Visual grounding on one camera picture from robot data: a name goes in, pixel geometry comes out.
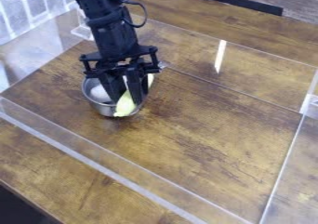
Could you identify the black strip on table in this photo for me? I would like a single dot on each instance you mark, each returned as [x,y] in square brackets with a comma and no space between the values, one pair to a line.
[260,7]

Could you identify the green handled metal spoon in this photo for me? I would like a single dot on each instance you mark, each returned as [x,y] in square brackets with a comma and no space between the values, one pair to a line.
[125,107]

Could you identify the white red mushroom toy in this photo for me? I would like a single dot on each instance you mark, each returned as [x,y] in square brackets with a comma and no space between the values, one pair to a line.
[99,94]

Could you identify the clear acrylic enclosure wall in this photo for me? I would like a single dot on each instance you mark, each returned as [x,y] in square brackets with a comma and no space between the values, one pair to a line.
[168,194]

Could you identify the clear acrylic bracket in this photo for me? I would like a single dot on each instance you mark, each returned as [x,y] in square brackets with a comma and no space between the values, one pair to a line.
[81,30]

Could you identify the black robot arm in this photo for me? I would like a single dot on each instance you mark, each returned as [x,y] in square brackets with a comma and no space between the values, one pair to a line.
[123,62]

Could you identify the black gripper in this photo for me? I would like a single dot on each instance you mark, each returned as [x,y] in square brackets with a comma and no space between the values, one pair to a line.
[116,41]

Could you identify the small silver metal pot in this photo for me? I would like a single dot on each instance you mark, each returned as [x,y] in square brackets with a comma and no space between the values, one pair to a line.
[104,109]

